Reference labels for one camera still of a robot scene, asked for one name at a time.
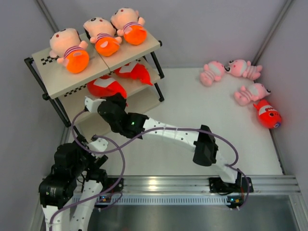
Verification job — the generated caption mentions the red plush fish white face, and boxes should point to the red plush fish white face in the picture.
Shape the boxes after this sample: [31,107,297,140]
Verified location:
[253,99,282,129]

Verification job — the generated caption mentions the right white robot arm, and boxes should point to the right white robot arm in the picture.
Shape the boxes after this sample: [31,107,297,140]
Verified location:
[88,93,253,195]

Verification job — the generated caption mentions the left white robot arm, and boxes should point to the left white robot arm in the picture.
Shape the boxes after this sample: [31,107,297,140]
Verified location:
[38,141,109,231]

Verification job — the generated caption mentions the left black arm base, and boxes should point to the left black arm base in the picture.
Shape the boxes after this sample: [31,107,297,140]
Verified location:
[105,177,125,193]

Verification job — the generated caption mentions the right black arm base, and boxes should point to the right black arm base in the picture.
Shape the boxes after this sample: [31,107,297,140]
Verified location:
[209,177,254,195]

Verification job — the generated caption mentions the beige three-tier shelf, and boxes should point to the beige three-tier shelf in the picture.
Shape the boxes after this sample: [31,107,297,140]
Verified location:
[24,34,164,139]

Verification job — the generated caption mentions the left doll orange pants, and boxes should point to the left doll orange pants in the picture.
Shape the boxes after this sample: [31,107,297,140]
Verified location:
[49,28,90,74]

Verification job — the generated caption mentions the doll orange pants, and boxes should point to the doll orange pants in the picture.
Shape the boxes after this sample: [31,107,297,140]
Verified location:
[110,8,147,45]
[83,17,123,57]
[49,28,90,74]

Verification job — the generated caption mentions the middle doll orange pants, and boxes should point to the middle doll orange pants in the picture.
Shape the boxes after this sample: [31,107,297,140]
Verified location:
[83,17,123,57]

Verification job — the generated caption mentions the right doll orange pants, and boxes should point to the right doll orange pants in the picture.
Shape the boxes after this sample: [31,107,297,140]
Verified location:
[110,8,147,45]

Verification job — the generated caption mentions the pink plush left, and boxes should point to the pink plush left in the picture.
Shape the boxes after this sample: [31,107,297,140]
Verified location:
[200,61,225,87]

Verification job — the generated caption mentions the pink plush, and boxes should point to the pink plush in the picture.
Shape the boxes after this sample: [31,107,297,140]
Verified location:
[224,59,263,81]
[234,83,271,106]
[200,61,225,87]

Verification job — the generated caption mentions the pink plush top right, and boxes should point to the pink plush top right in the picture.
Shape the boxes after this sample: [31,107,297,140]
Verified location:
[224,59,263,81]

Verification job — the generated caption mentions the pink plush lower right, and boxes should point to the pink plush lower right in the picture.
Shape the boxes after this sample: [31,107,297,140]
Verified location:
[234,83,271,106]

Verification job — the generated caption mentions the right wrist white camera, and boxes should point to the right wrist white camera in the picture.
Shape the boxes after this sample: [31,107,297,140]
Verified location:
[84,96,106,113]

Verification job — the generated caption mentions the wrist white camera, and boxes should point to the wrist white camera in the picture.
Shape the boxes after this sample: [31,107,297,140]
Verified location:
[84,96,106,113]
[87,137,108,154]

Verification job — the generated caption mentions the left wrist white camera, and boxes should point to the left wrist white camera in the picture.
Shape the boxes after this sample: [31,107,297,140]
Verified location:
[87,137,108,154]

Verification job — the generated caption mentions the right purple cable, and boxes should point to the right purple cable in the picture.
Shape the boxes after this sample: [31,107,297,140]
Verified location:
[71,109,252,212]

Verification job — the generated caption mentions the white slotted cable duct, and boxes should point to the white slotted cable duct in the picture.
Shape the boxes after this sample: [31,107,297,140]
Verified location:
[72,194,231,206]

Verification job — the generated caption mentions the aluminium mounting rail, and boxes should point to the aluminium mounting rail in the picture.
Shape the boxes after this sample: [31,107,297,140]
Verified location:
[122,175,301,195]

